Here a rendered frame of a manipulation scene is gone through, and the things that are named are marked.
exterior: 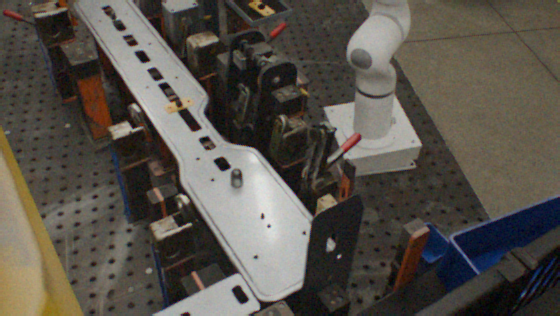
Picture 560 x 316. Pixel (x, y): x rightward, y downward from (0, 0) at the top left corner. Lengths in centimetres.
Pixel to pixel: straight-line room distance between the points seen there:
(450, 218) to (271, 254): 72
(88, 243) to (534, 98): 268
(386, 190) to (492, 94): 180
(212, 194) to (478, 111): 224
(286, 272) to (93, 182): 84
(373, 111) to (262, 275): 72
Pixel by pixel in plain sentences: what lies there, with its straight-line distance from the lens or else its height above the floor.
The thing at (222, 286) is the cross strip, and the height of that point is 100.
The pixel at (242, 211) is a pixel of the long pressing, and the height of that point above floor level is 100.
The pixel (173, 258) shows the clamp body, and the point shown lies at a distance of 133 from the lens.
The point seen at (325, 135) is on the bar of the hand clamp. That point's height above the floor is 120.
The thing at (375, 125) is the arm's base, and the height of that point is 87.
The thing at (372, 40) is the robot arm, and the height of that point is 121.
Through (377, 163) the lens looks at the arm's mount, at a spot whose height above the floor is 75.
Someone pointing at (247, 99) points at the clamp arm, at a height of 108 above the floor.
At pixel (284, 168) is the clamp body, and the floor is 95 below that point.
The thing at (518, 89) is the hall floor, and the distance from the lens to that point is 363.
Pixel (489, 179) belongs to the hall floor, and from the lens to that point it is 299.
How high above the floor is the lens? 204
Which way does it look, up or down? 46 degrees down
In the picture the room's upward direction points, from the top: 2 degrees clockwise
